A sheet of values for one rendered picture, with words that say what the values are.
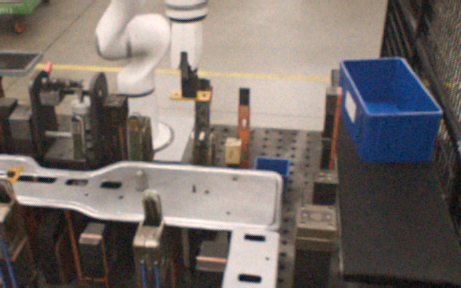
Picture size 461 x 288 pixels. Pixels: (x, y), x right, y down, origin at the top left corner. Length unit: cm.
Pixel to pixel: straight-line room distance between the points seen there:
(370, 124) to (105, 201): 63
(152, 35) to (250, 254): 82
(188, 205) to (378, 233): 41
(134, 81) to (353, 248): 91
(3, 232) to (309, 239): 65
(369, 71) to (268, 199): 51
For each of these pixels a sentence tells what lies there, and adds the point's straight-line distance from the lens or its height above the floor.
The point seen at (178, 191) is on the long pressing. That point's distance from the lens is 139.
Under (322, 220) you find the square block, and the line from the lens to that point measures 122.
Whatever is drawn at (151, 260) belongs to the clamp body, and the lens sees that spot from 120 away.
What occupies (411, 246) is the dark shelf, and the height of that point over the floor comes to 103.
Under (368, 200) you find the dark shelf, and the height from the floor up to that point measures 103.
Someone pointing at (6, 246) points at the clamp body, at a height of 97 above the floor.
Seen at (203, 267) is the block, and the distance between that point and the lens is 122.
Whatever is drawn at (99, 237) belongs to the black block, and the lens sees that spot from 130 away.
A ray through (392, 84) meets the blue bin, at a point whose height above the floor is 108.
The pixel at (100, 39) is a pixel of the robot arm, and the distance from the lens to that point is 178.
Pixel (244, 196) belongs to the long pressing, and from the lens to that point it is 137.
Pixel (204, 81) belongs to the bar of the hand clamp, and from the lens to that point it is 141.
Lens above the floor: 182
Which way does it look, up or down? 32 degrees down
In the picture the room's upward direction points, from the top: 5 degrees counter-clockwise
